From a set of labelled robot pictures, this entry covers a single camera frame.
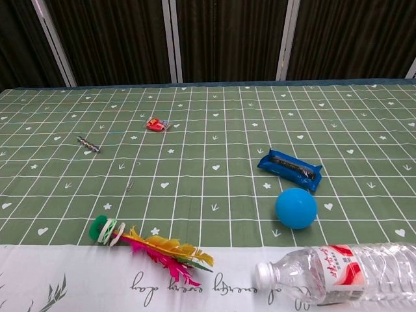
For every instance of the green grid patterned tablecloth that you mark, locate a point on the green grid patterned tablecloth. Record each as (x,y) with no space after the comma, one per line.
(208,146)

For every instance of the red wrapped candy packet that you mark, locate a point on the red wrapped candy packet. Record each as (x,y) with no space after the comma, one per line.
(156,124)

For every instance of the blue biscuit snack pack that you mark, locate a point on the blue biscuit snack pack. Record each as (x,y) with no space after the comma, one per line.
(286,169)

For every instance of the small metal paper clip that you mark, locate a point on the small metal paper clip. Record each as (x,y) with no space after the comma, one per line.
(130,186)

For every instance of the blue ball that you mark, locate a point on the blue ball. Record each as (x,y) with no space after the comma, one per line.
(295,208)

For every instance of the colourful feather shuttlecock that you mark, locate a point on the colourful feather shuttlecock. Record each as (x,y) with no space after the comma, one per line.
(156,243)

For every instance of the dark fabric screen panel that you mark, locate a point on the dark fabric screen panel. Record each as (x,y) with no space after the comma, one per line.
(227,39)
(351,35)
(19,42)
(113,39)

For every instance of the small metal screw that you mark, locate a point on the small metal screw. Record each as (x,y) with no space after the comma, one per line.
(87,145)

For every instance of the clear plastic water bottle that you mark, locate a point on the clear plastic water bottle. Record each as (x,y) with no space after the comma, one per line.
(325,269)

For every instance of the white screen frame post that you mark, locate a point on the white screen frame post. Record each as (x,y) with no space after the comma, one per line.
(412,70)
(286,48)
(174,71)
(54,42)

